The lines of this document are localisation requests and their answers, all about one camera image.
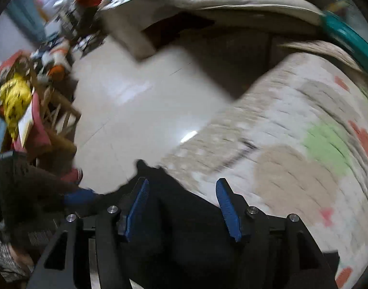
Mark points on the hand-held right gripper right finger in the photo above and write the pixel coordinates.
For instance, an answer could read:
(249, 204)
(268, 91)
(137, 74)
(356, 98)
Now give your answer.
(229, 210)

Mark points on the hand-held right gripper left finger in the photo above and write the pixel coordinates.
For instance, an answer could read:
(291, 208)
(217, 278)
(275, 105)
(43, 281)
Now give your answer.
(137, 207)

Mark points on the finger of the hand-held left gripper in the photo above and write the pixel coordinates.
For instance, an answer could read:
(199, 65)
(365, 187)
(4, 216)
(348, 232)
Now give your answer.
(79, 197)

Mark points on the black pants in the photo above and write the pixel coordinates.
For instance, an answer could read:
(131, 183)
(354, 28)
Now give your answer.
(187, 219)

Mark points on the pink cloth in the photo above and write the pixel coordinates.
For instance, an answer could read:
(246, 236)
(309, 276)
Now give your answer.
(36, 132)

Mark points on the yellow spotted cloth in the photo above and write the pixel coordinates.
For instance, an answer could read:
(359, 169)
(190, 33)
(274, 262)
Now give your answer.
(13, 102)

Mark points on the wooden chair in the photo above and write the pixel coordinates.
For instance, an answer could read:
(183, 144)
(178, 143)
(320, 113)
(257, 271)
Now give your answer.
(60, 108)

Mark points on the grey patterned clothing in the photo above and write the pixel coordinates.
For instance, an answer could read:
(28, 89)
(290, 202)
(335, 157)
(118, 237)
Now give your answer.
(4, 256)

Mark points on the heart-patterned quilt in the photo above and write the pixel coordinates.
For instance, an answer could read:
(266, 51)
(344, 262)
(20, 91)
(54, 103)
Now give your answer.
(307, 156)

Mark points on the beige cushion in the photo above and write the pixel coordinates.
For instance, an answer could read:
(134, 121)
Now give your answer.
(247, 6)

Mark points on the green long packet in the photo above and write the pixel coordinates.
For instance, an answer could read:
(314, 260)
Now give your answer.
(349, 43)

